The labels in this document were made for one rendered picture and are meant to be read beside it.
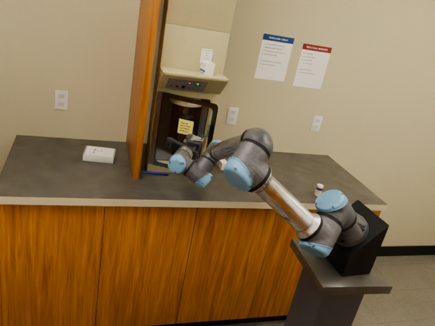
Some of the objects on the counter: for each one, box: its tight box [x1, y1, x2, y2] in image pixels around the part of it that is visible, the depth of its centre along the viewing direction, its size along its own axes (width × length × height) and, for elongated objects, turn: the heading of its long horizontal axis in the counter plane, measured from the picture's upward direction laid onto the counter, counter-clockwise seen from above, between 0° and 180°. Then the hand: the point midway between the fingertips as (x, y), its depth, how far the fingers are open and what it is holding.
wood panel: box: [126, 0, 161, 179], centre depth 206 cm, size 49×3×140 cm, turn 173°
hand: (191, 138), depth 205 cm, fingers open, 3 cm apart
